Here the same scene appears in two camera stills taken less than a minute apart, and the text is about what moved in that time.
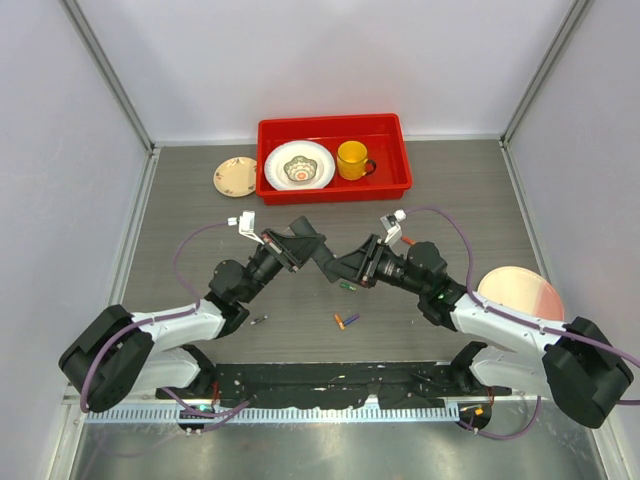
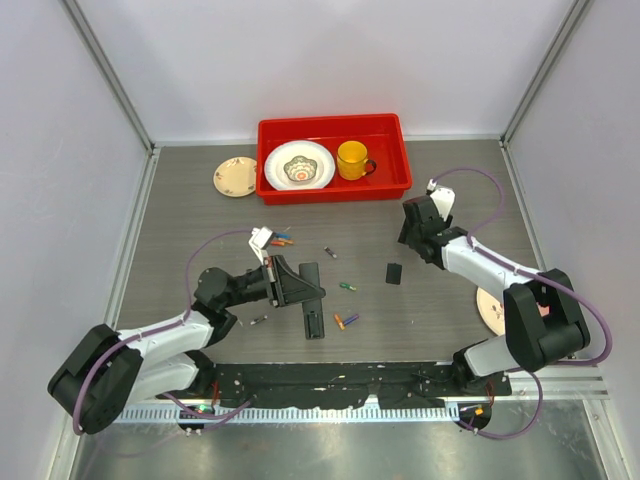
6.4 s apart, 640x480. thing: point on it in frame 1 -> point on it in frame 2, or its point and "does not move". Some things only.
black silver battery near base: (257, 320) does not move
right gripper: (362, 264) -> (406, 235)
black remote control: (322, 253) -> (312, 310)
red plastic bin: (331, 158) does not move
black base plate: (310, 385) does not move
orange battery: (339, 321) does not move
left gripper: (289, 251) -> (283, 286)
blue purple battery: (356, 317) does not move
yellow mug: (352, 160) does not move
